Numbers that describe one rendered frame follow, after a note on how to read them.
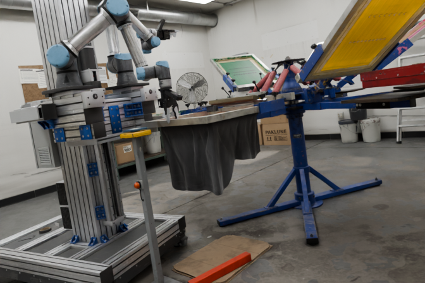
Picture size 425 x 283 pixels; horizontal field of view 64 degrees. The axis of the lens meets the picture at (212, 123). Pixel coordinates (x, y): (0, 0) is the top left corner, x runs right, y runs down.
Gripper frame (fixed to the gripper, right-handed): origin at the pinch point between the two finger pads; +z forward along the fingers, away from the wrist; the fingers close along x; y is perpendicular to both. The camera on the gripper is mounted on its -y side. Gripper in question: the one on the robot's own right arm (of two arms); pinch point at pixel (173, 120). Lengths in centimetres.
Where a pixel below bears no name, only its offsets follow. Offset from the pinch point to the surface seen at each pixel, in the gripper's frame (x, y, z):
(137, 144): 20.4, 10.1, 10.4
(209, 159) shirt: -7.7, -17.4, 24.8
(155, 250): 20, 10, 73
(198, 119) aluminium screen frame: 1.9, -22.5, 0.5
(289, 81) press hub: -138, -2, -14
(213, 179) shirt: -7.5, -18.4, 36.3
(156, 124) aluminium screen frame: 1.9, 13.7, 1.0
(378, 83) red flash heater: -61, -96, -5
